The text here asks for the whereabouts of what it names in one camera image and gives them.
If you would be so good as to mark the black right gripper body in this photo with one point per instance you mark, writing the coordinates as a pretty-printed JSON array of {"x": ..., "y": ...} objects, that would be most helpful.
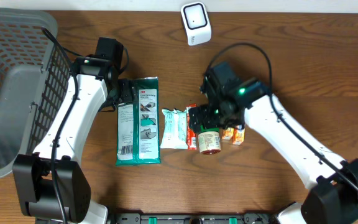
[{"x": 215, "y": 116}]

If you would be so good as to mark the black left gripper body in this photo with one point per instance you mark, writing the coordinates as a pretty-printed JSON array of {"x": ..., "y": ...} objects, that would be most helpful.
[{"x": 126, "y": 94}]

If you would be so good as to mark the green lid white jar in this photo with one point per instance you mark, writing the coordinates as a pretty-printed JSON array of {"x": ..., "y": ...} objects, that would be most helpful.
[{"x": 209, "y": 141}]

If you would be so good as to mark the orange juice box pair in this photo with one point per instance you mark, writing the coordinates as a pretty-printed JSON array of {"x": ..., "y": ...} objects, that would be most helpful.
[{"x": 236, "y": 134}]

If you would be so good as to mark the green white wipes pack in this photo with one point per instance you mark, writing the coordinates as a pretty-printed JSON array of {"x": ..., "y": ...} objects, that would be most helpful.
[{"x": 138, "y": 128}]

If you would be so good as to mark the red snack packet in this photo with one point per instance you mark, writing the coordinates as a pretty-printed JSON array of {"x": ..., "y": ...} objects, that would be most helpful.
[{"x": 190, "y": 135}]

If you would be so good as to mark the light teal snack packet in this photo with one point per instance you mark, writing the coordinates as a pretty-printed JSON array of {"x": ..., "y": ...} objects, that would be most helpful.
[{"x": 175, "y": 130}]

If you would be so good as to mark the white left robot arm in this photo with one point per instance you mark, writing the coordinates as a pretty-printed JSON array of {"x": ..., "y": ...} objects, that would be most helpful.
[{"x": 50, "y": 183}]

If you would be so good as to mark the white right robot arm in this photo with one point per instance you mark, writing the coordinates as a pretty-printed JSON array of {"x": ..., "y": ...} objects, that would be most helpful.
[{"x": 331, "y": 181}]

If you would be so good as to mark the white barcode scanner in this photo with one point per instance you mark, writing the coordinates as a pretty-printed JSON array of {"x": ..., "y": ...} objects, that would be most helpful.
[{"x": 196, "y": 23}]

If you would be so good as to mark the grey plastic mesh basket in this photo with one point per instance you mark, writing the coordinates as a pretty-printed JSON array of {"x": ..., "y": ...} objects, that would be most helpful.
[{"x": 33, "y": 82}]

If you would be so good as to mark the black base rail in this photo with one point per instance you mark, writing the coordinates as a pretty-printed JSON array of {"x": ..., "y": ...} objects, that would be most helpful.
[{"x": 136, "y": 218}]

